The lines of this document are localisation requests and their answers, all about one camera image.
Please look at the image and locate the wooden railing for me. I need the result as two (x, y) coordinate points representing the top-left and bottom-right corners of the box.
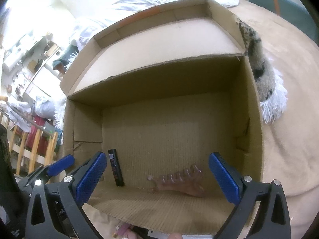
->
(1, 96), (58, 176)

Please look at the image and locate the black lipstick tube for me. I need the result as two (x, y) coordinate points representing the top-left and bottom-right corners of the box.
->
(108, 149), (125, 187)

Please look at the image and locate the grey white plastic bag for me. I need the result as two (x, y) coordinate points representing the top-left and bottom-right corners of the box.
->
(34, 96), (59, 119)

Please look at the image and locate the beige blanket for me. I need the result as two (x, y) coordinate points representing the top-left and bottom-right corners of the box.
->
(228, 5), (318, 238)

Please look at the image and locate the pink small tube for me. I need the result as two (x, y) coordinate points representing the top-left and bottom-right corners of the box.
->
(112, 223), (131, 238)

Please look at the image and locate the brown plastic hair claw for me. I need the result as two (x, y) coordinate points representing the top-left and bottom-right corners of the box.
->
(147, 164), (205, 197)

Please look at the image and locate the open cardboard box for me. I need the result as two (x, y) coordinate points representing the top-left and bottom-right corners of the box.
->
(61, 0), (263, 235)

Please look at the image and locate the teal cloth pile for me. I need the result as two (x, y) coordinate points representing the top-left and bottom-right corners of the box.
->
(52, 44), (79, 74)

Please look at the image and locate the white rumpled duvet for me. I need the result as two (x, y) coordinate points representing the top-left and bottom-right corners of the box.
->
(72, 0), (239, 50)

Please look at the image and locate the teal cushion orange stripe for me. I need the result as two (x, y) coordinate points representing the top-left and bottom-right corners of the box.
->
(249, 0), (318, 44)

